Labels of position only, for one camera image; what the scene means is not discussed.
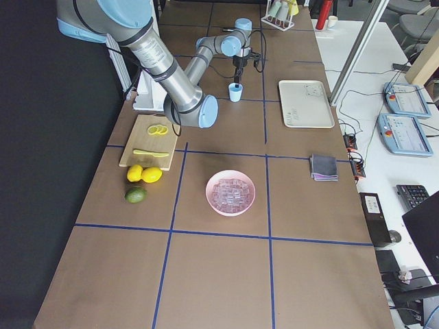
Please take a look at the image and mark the white wire cup rack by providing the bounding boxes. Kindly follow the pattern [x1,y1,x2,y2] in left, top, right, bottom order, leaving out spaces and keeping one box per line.
[261,1,295,32]

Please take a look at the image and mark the yellow lemon near board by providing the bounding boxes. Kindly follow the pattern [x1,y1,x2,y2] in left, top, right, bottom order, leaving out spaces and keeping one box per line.
[126,164,143,182]

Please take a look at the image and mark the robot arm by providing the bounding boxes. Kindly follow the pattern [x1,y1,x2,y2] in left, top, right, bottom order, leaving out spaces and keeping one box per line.
[56,1,252,128]

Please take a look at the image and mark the black monitor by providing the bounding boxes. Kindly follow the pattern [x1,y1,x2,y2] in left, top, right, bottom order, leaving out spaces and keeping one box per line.
[402,192,439,276]

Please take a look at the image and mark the aluminium frame post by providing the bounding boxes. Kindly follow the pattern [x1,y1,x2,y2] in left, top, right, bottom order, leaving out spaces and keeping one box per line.
[329,0,389,106]

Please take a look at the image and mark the cream bear serving tray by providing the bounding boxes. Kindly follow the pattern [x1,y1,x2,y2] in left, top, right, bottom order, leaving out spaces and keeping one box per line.
[278,80,335,129]

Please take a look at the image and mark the white small cup on desk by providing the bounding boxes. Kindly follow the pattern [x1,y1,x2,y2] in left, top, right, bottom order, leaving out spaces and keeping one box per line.
[327,15,338,29]

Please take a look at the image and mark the near blue teach pendant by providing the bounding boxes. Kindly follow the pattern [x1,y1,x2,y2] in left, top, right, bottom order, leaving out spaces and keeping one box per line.
[377,113,434,157]

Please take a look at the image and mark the yellow cup on rack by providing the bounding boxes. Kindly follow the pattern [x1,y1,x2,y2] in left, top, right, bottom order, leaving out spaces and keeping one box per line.
[287,0,299,16]

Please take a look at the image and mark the mint green cup on rack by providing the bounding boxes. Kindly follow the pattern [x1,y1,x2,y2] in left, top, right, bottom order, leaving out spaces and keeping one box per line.
[268,1,281,17]

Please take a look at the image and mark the blue teach pendant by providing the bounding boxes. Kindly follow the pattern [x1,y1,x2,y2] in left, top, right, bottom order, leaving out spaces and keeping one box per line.
[383,82,431,119]
[377,113,434,157]

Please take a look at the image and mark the grey cup on rack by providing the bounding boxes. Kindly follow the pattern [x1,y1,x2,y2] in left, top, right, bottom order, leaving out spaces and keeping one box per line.
[276,1,289,21]

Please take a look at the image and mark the light blue plastic cup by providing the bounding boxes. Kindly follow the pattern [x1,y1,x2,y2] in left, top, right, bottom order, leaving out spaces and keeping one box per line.
[228,83,244,103]

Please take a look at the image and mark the pink bowl of ice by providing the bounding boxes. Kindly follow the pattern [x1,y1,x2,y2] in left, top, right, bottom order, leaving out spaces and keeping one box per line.
[205,170,256,217]

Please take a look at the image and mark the yellow plastic knife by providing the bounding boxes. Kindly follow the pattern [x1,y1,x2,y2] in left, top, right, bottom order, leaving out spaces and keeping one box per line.
[132,149,169,158]

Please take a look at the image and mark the black box on desk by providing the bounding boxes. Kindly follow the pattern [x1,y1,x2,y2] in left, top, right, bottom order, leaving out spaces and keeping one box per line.
[359,193,392,247]

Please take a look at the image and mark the folded grey cloth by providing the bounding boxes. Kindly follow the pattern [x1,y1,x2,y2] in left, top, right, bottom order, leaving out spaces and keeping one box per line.
[310,154,339,182]

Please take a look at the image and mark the black computer mouse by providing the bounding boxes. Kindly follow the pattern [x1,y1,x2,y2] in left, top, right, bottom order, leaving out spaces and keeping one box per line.
[388,230,402,243]

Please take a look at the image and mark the black keyboard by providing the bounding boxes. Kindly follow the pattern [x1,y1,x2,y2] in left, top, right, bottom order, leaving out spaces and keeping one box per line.
[396,184,429,210]

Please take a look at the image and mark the lemon slices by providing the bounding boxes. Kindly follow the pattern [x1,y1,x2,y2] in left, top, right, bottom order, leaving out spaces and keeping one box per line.
[147,124,169,136]

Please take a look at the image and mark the far blue teach pendant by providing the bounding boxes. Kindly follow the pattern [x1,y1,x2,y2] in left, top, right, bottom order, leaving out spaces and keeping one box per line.
[383,82,431,119]

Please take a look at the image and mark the red cylinder bottle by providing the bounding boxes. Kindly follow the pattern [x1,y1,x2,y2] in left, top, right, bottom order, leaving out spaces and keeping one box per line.
[316,0,333,30]

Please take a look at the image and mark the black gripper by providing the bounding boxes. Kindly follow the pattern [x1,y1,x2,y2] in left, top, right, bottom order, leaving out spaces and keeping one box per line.
[233,47,264,84]

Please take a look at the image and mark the wooden cutting board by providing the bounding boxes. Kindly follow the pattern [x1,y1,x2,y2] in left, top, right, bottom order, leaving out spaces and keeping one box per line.
[119,114,177,171]

